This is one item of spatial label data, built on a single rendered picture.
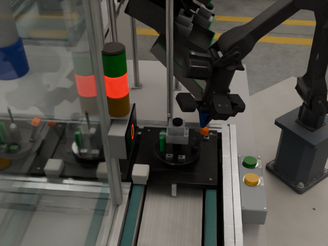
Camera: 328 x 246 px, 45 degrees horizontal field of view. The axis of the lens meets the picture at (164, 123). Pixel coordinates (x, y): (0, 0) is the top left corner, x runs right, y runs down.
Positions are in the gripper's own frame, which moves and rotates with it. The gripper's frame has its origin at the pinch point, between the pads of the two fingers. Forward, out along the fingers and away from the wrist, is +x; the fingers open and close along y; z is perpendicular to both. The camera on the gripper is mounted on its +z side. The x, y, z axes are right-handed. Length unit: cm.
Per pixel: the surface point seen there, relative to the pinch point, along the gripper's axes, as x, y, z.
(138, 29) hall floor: 117, 76, -290
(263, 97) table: 18, 46, -35
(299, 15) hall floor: 74, 247, -268
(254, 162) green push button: 10.5, 16.3, 7.8
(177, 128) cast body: 5.0, -6.4, -1.5
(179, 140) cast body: 9.4, -4.9, -0.9
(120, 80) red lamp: -18.0, -29.3, 10.2
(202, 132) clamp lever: 5.1, 0.7, 0.2
